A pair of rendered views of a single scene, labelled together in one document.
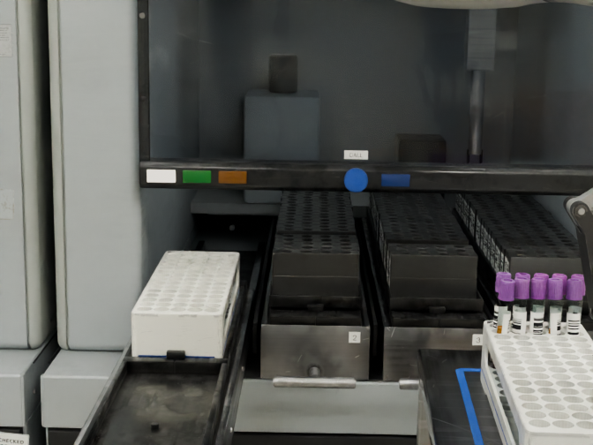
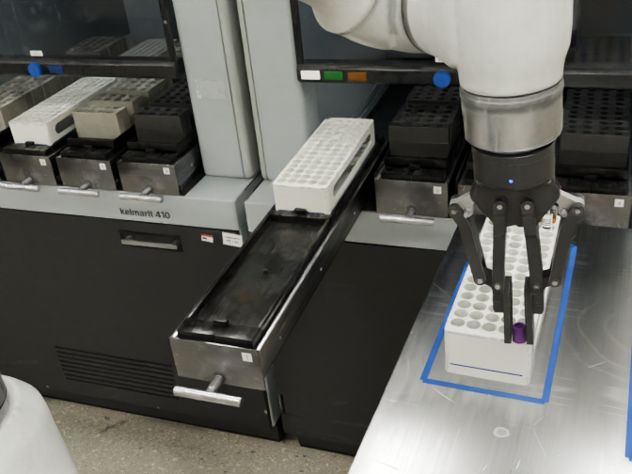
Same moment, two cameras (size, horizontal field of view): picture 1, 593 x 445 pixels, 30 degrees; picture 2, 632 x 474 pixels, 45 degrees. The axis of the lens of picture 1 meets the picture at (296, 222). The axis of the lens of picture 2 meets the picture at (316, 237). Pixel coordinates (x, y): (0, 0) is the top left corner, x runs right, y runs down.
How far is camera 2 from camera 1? 0.40 m
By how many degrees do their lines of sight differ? 27
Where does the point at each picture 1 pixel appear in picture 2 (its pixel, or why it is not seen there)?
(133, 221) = (298, 102)
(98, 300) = (282, 151)
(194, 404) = (297, 253)
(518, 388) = (467, 284)
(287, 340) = (392, 189)
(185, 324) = (305, 193)
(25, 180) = (229, 74)
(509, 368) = not seen: hidden behind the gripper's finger
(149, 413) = (267, 259)
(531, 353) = not seen: hidden behind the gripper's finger
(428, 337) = not seen: hidden behind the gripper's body
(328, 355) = (420, 200)
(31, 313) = (244, 158)
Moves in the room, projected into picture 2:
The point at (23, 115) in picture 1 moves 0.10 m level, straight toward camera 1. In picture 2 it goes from (223, 32) to (213, 48)
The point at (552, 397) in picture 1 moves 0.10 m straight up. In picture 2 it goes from (485, 295) to (487, 225)
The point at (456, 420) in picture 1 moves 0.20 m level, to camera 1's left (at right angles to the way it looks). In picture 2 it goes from (448, 287) to (312, 273)
